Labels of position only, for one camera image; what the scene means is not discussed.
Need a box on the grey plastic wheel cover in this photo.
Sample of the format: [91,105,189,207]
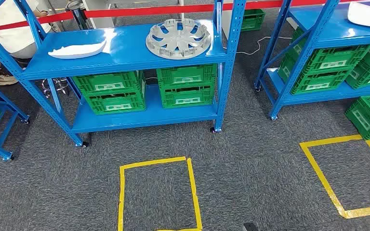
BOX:
[145,18,212,60]

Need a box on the white plastic panel part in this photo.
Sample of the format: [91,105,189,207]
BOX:
[347,1,370,29]
[48,39,107,60]

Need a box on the red barrier belt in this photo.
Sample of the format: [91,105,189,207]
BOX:
[0,0,364,32]

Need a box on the person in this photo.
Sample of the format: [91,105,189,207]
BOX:
[0,0,52,87]

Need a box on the white floor cable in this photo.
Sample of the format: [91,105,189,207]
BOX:
[223,36,292,55]

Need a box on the black barrier post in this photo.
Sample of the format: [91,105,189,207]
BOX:
[65,0,92,31]

